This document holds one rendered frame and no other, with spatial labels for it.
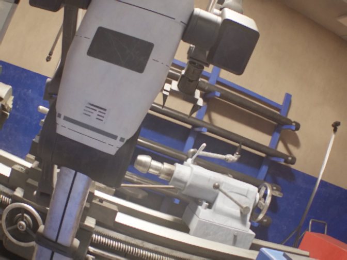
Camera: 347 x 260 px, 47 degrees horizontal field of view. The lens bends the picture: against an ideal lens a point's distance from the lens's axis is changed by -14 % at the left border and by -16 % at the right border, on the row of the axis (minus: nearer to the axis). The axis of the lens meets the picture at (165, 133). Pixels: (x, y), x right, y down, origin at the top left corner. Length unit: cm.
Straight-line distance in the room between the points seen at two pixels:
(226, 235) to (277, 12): 402
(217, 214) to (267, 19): 384
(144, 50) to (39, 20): 448
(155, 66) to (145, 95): 6
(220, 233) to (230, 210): 13
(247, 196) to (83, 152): 146
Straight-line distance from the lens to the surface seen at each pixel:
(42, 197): 147
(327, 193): 618
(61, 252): 104
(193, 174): 222
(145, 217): 241
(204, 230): 222
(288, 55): 575
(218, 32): 97
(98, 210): 202
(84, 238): 192
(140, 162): 221
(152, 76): 94
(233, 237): 227
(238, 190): 229
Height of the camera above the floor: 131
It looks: 1 degrees down
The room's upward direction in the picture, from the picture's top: 20 degrees clockwise
